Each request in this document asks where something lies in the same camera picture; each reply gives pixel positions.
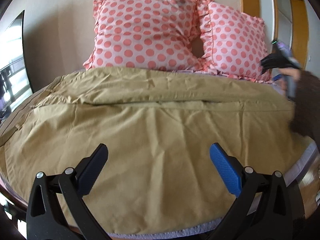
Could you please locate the khaki tan pants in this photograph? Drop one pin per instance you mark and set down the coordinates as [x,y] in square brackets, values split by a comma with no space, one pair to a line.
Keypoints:
[150,139]

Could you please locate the small pink polka-dot pillow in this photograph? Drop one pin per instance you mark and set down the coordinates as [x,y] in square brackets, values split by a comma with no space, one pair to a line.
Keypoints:
[233,42]

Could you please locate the person's right hand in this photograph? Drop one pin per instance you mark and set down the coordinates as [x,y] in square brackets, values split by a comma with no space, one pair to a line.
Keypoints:
[288,73]

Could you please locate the dark brown sleeve forearm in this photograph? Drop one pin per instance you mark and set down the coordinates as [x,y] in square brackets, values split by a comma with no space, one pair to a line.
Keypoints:
[306,114]

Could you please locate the lavender bed sheet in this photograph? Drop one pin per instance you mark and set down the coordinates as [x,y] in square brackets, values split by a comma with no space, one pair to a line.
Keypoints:
[295,162]

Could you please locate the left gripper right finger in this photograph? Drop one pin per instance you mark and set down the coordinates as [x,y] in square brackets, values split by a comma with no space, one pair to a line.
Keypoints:
[264,208]

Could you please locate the large pink polka-dot pillow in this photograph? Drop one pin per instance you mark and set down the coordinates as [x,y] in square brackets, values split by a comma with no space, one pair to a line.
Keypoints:
[149,34]

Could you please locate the wooden framed wardrobe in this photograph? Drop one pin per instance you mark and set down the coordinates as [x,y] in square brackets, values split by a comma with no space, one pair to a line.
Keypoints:
[287,20]

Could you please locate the black flat television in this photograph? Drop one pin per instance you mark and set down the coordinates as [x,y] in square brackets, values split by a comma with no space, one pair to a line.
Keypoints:
[14,78]

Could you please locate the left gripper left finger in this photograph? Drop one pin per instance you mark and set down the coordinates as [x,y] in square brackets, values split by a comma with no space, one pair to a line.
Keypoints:
[45,218]

